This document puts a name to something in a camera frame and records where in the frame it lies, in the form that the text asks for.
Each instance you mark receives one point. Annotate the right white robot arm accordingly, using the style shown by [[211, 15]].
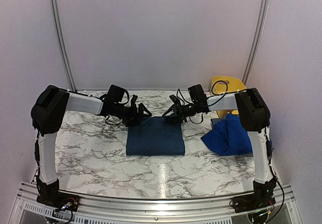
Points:
[[254, 117]]

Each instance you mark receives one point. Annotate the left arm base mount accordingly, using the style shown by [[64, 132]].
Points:
[[60, 200]]

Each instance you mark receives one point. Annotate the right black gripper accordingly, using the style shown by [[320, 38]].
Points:
[[178, 111]]

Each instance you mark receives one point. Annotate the right aluminium wall profile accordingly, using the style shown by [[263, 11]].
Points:
[[256, 40]]

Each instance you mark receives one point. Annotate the aluminium table front rail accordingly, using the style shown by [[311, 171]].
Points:
[[99, 209]]

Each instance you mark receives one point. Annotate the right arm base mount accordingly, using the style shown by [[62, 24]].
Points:
[[251, 202]]

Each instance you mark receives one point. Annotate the grey-blue garment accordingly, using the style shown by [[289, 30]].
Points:
[[155, 137]]

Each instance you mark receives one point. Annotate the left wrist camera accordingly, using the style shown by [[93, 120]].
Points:
[[115, 94]]

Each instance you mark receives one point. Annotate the blue pleated skirt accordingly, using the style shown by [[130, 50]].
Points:
[[228, 138]]

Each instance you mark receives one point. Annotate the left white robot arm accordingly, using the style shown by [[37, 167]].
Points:
[[47, 116]]

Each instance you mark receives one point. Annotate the left aluminium wall profile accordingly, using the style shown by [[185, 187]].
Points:
[[61, 44]]

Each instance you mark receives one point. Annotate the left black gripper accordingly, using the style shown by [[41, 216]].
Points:
[[134, 115]]

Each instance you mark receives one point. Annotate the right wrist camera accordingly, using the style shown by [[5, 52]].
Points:
[[197, 94]]

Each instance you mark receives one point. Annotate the yellow plastic basket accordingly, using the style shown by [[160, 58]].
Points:
[[229, 84]]

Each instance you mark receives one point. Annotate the blue checked folded shirt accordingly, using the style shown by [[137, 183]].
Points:
[[215, 121]]

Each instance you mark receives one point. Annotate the aluminium wall profile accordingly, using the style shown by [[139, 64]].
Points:
[[256, 40], [61, 44]]

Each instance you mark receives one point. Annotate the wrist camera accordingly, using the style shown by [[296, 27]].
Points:
[[115, 94], [197, 94]]

